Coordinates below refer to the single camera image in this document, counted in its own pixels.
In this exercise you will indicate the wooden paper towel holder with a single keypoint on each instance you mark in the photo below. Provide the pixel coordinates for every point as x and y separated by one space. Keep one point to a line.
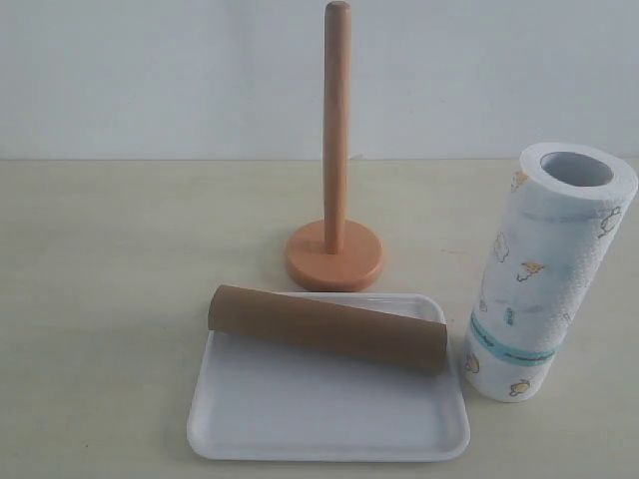
335 254

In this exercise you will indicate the white plastic tray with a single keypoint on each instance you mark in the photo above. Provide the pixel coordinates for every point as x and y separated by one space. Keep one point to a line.
259 400

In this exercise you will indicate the printed paper towel roll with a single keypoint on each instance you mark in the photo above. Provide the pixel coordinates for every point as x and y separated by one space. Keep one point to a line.
564 208

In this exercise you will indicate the brown cardboard tube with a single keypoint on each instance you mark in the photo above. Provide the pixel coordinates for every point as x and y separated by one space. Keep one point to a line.
382 337

